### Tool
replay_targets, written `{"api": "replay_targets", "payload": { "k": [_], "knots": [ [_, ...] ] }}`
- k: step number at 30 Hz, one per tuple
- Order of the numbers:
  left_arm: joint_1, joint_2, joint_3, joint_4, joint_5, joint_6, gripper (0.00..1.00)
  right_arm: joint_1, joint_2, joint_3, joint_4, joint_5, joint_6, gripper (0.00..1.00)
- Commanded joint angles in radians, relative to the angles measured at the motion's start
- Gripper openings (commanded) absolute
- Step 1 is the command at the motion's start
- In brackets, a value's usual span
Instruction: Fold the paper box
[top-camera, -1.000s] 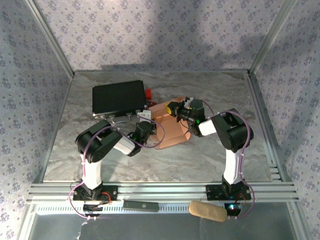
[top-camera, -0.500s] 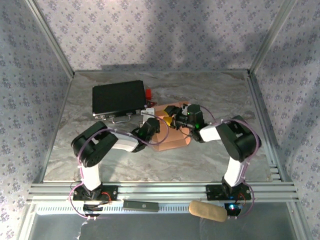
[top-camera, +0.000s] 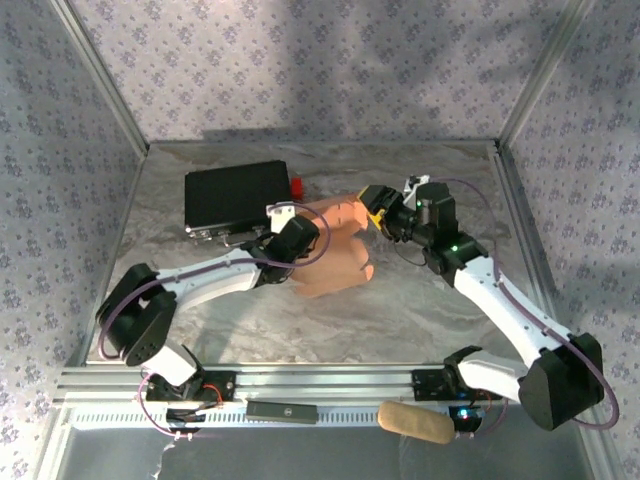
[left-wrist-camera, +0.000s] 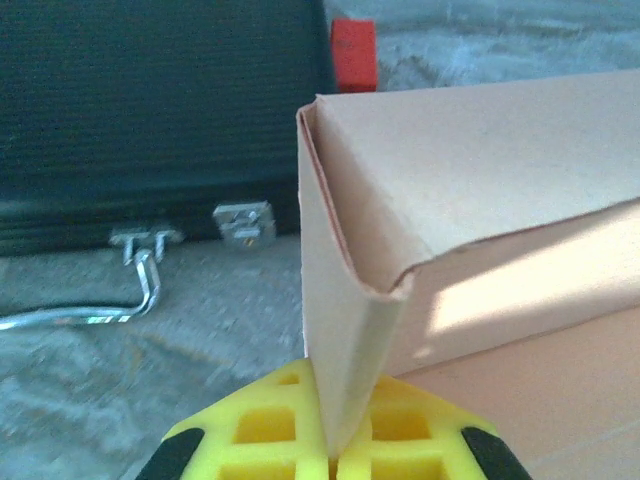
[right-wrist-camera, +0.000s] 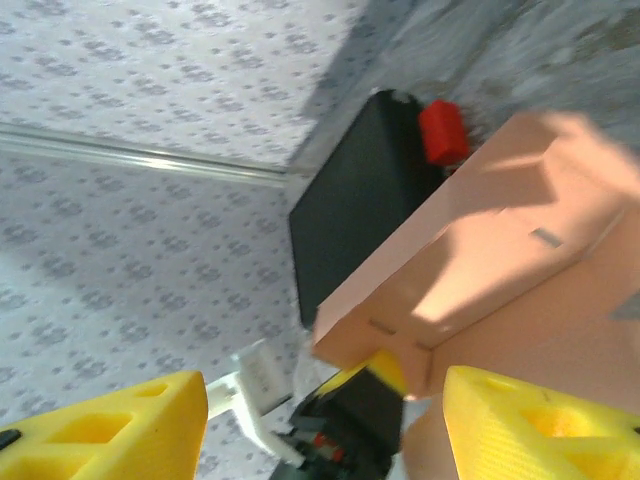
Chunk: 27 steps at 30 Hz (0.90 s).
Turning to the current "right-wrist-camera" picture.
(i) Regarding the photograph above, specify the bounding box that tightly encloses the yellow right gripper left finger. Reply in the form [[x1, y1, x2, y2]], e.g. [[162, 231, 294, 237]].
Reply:
[[0, 370, 209, 480]]

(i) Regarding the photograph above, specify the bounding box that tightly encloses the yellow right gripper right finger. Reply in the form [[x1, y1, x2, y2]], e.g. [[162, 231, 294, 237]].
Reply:
[[443, 365, 640, 480]]

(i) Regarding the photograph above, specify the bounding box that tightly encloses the brown cardboard paper box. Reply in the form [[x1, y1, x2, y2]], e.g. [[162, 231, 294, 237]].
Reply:
[[312, 110, 640, 480]]

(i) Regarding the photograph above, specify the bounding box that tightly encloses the black control box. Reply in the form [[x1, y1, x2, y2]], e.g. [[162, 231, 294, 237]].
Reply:
[[288, 89, 451, 329]]

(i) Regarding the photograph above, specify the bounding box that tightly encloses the red emergency stop button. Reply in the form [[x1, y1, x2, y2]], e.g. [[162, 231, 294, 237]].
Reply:
[[418, 99, 470, 166]]

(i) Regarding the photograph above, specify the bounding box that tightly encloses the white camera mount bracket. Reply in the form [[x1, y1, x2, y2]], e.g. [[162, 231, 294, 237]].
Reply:
[[207, 344, 306, 461]]

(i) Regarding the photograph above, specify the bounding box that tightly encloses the aluminium rail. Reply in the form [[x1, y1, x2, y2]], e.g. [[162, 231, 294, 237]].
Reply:
[[0, 122, 291, 189]]

